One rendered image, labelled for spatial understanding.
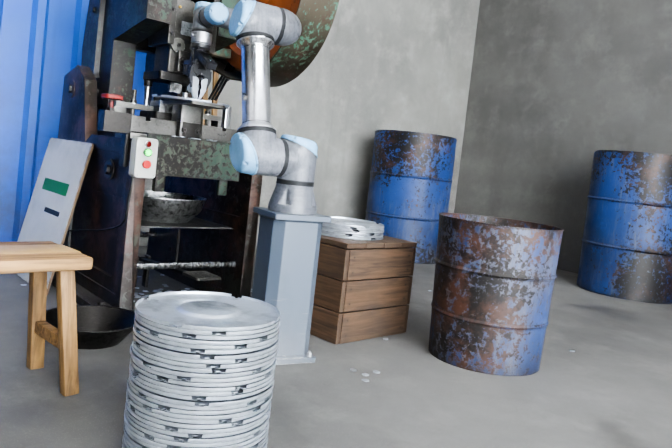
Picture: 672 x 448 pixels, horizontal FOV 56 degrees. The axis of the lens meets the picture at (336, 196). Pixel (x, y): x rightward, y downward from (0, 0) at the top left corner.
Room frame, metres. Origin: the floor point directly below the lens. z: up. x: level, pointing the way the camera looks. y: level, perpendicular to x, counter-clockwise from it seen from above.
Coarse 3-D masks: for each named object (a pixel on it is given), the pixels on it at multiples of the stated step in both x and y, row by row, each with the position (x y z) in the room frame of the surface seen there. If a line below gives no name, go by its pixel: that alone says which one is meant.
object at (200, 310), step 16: (144, 304) 1.25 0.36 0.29; (160, 304) 1.27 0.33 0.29; (176, 304) 1.28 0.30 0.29; (192, 304) 1.27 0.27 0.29; (208, 304) 1.29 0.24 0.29; (224, 304) 1.30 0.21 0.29; (240, 304) 1.34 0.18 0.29; (256, 304) 1.36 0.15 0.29; (160, 320) 1.13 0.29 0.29; (176, 320) 1.16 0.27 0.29; (192, 320) 1.17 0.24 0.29; (208, 320) 1.19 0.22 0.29; (224, 320) 1.20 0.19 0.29; (240, 320) 1.21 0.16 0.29; (256, 320) 1.23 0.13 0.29
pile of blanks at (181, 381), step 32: (160, 352) 1.13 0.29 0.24; (192, 352) 1.12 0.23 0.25; (224, 352) 1.13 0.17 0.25; (256, 352) 1.17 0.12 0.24; (128, 384) 1.22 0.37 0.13; (160, 384) 1.13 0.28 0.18; (192, 384) 1.12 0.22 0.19; (224, 384) 1.13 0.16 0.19; (256, 384) 1.18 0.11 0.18; (128, 416) 1.18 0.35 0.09; (160, 416) 1.12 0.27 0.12; (192, 416) 1.12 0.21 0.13; (224, 416) 1.13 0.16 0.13; (256, 416) 1.19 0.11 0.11
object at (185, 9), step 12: (180, 0) 2.42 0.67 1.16; (180, 12) 2.43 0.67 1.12; (192, 12) 2.46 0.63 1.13; (180, 24) 2.43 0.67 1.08; (192, 24) 2.46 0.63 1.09; (180, 36) 2.43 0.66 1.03; (156, 48) 2.50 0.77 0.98; (168, 48) 2.41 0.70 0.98; (180, 48) 2.42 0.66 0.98; (156, 60) 2.49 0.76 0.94; (168, 60) 2.41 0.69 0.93; (180, 60) 2.40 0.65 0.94; (180, 72) 2.44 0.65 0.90
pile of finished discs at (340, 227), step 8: (336, 216) 2.51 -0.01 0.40; (328, 224) 2.25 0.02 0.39; (336, 224) 2.24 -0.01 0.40; (344, 224) 2.23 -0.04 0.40; (352, 224) 2.31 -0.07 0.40; (360, 224) 2.34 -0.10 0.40; (368, 224) 2.39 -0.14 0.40; (376, 224) 2.43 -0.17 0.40; (328, 232) 2.25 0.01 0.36; (336, 232) 2.24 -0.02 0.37; (344, 232) 2.23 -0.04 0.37; (352, 232) 2.23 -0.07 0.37; (360, 232) 2.24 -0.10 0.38; (368, 232) 2.26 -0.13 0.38; (376, 232) 2.28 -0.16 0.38
